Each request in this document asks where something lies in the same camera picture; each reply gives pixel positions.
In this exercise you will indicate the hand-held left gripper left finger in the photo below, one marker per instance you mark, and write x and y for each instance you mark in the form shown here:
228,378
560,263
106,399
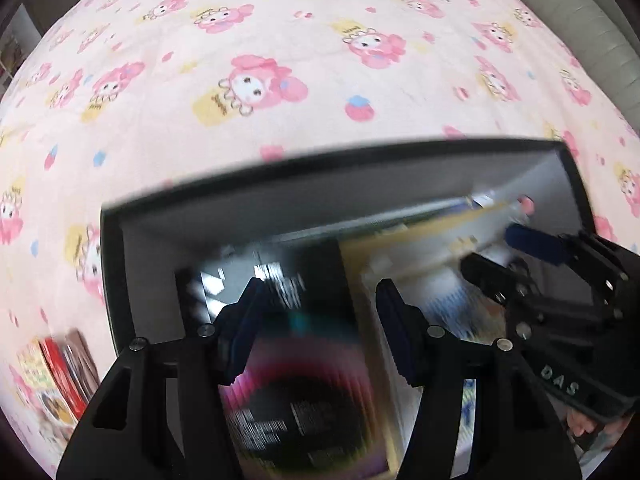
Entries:
245,330

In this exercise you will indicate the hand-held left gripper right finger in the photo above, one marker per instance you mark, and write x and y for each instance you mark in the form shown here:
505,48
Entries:
395,330

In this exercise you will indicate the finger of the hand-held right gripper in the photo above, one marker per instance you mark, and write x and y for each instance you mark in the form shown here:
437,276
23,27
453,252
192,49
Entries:
535,242
487,270

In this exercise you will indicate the blue white printed box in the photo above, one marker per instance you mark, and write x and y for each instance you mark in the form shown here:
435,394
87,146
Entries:
450,305

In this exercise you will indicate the black colourful printed box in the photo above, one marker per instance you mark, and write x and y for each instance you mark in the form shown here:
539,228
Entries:
300,410

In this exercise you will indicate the red yellow printed box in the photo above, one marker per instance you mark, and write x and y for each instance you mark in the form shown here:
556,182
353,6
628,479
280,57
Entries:
55,385

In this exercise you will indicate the person's right hand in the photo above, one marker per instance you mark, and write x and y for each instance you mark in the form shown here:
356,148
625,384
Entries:
580,425

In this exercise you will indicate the grey padded sofa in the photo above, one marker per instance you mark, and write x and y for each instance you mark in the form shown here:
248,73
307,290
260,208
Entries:
590,25

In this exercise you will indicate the pink printed blanket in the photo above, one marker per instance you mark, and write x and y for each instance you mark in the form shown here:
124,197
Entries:
300,35

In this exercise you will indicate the dark wooden bookshelf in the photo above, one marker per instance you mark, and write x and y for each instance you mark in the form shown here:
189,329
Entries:
12,50

